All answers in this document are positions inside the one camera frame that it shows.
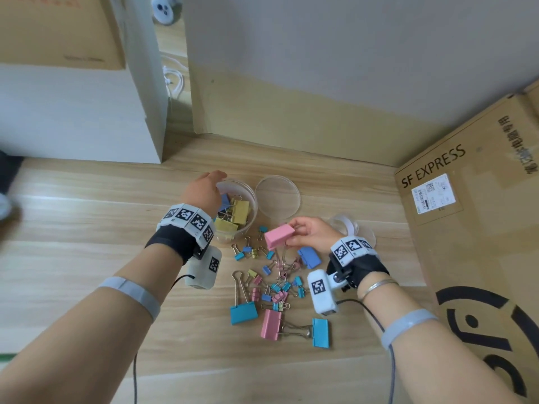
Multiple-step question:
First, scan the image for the large yellow binder clip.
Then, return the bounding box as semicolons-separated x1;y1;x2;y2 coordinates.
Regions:
230;199;252;227
213;217;239;238

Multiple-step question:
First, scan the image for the person's right hand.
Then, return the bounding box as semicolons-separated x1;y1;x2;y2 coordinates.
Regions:
287;216;346;255

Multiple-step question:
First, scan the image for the small clear round lid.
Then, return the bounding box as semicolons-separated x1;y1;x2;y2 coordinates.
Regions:
355;224;376;249

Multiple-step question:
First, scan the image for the person's right forearm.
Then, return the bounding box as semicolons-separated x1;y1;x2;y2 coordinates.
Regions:
358;273;525;404

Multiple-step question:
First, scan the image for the large clear round lid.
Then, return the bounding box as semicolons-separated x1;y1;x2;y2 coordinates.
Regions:
254;175;302;222

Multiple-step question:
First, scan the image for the white cardboard box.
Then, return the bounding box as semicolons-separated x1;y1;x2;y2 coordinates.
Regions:
0;0;169;164

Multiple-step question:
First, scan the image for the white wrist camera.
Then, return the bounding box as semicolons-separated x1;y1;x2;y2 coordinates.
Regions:
184;246;223;291
307;269;350;316

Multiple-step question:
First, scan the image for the grey and tan partition board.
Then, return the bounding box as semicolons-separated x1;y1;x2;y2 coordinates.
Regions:
183;0;539;168

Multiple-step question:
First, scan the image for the grey forearm band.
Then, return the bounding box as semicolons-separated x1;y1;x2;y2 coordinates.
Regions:
97;276;162;323
381;309;440;351

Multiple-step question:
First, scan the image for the large clear plastic jar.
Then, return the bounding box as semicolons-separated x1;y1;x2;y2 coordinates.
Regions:
213;179;258;245

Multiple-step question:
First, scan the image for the brown shipping box black logo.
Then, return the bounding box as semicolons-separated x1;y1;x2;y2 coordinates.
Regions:
394;79;539;404

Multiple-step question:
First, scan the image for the person's left forearm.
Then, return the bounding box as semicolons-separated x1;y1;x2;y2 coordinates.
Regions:
0;244;186;404

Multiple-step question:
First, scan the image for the small clear plastic jar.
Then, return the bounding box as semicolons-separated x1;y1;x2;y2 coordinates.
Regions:
328;213;359;238

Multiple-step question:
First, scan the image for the silver bracelet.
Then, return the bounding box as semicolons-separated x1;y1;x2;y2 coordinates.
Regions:
358;278;399;302

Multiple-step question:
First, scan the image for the marker tag wristband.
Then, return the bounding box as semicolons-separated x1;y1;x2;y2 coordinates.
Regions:
156;203;216;251
330;235;378;268

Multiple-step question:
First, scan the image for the large pink binder clip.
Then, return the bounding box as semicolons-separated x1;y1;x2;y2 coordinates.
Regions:
263;223;296;265

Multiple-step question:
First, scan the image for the pile of colourful binder clips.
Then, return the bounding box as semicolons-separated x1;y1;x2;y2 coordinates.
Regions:
229;224;331;350

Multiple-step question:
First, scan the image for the person's left hand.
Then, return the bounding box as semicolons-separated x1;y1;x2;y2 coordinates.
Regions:
181;170;228;218

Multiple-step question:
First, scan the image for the black wrist strap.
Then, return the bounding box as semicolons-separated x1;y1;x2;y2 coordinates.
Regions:
326;252;390;290
144;226;201;265

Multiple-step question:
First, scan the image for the white cable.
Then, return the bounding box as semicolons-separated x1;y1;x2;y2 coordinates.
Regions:
162;56;185;99

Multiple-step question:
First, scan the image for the brown box red dashed print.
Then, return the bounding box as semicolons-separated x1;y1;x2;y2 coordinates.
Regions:
0;0;126;71

